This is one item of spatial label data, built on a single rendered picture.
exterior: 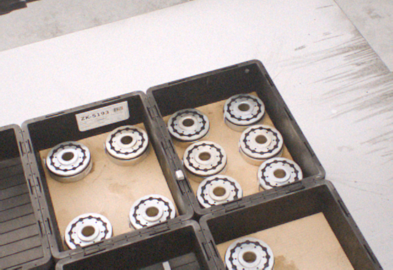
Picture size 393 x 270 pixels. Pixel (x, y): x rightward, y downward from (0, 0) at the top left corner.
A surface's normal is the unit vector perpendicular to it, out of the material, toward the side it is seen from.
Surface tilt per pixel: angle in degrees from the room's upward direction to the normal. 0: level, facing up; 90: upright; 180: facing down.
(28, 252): 0
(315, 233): 0
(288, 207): 90
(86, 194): 0
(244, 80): 90
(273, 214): 90
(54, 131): 90
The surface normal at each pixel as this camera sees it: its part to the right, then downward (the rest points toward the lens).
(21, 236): -0.04, -0.67
